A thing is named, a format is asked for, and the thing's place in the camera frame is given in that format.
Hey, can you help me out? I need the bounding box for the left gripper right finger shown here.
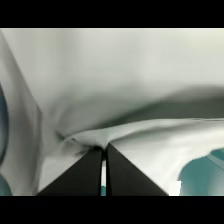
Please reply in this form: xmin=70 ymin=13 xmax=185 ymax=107
xmin=105 ymin=143 xmax=170 ymax=197

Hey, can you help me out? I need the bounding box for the white garment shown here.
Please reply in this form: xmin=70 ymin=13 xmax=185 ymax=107
xmin=0 ymin=28 xmax=224 ymax=197

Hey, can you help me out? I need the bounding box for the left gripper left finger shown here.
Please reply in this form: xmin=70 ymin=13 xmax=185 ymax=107
xmin=36 ymin=146 xmax=104 ymax=197

